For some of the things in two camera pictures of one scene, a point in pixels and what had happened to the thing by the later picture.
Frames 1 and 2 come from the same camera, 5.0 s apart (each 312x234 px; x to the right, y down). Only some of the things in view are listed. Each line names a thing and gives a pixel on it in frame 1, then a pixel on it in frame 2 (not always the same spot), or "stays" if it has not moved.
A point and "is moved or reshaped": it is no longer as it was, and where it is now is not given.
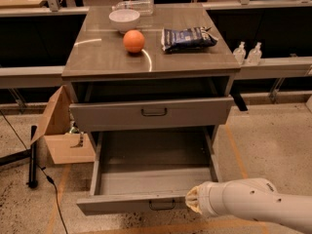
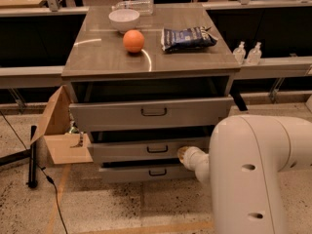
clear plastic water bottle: (143, 8) stays
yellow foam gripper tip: (205, 198) → (192, 155)
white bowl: (124, 19) stays
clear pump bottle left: (240, 53) stays
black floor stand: (30, 153) stays
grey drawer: (147, 169) is moved or reshaped
